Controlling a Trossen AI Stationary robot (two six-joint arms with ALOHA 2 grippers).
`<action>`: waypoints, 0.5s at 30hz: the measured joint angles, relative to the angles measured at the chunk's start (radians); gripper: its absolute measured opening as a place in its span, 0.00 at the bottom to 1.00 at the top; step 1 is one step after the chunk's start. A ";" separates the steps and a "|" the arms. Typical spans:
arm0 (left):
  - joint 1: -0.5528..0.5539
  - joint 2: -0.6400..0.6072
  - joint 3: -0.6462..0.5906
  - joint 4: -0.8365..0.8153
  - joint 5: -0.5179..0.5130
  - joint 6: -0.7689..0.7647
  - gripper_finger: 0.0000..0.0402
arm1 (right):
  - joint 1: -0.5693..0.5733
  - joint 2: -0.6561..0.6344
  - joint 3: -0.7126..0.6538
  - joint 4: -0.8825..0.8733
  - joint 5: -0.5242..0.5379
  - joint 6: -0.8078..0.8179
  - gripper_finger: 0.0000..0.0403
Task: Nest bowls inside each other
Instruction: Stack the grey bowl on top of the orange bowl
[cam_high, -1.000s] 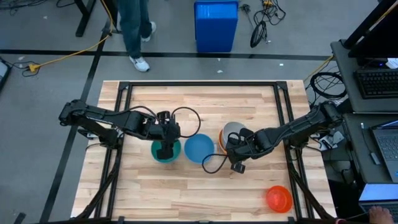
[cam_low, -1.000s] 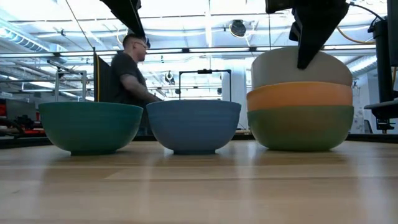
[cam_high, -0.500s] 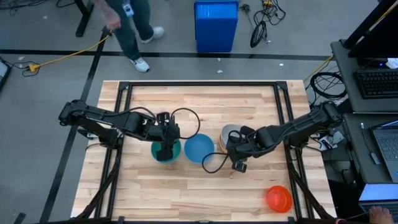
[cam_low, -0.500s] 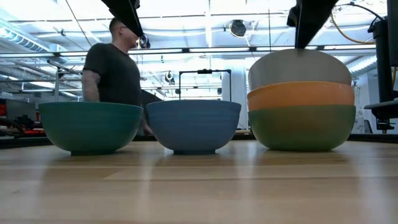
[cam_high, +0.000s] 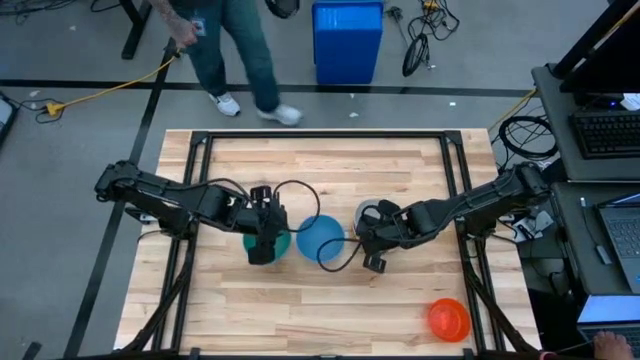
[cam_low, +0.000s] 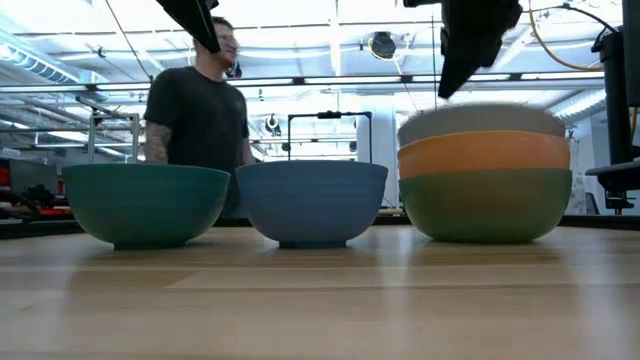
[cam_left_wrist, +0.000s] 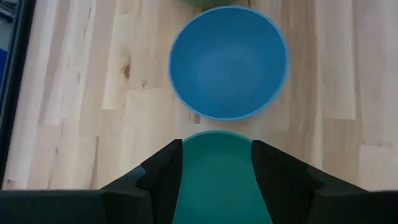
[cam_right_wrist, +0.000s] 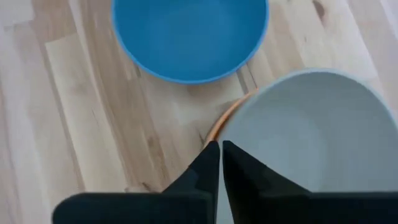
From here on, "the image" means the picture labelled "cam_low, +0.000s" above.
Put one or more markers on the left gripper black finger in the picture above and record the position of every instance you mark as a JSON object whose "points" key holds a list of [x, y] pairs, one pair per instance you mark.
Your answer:
{"points": [[192, 22]]}

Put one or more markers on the aluminium profile frame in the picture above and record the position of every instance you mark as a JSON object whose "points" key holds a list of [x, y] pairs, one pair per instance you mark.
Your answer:
{"points": [[134, 135]]}

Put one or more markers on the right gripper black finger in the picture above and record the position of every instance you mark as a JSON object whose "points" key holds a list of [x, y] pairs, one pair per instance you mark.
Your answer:
{"points": [[455, 72]]}

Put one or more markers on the white bowl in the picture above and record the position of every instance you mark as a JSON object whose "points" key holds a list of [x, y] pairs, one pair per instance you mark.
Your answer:
{"points": [[480, 120]]}

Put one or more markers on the black rectangular rig frame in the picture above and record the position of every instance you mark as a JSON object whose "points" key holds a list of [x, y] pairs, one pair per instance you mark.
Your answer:
{"points": [[330, 115]]}

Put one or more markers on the orange bowl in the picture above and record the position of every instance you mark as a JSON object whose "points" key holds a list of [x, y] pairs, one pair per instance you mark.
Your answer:
{"points": [[485, 152]]}

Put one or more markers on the teal bowl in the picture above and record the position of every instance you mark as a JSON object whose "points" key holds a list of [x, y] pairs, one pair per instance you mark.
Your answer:
{"points": [[145, 205]]}

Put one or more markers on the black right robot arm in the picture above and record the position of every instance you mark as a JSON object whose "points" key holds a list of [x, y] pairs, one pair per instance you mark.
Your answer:
{"points": [[632, 50]]}

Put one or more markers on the light green bowl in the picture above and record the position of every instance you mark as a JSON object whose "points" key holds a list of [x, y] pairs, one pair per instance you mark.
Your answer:
{"points": [[485, 207]]}

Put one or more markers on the overhead frame bar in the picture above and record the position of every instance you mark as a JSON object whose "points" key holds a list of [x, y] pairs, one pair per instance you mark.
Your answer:
{"points": [[350, 80]]}

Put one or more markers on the ceiling ventilation duct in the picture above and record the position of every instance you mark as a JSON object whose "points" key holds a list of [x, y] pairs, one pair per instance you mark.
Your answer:
{"points": [[40, 65]]}

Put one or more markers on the black stand with flat top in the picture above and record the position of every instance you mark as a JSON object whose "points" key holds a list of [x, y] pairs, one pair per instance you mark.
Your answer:
{"points": [[617, 175]]}

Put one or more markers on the black upright post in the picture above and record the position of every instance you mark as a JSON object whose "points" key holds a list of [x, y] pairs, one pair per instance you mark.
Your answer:
{"points": [[616, 100]]}

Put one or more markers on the white pillar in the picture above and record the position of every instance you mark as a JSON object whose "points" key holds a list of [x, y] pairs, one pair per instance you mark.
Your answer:
{"points": [[382, 140]]}

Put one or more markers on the person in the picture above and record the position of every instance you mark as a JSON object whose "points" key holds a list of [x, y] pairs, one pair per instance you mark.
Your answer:
{"points": [[200, 120]]}

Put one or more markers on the blue bowl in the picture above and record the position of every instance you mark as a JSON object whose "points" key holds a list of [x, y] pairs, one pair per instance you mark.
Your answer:
{"points": [[310, 202]]}

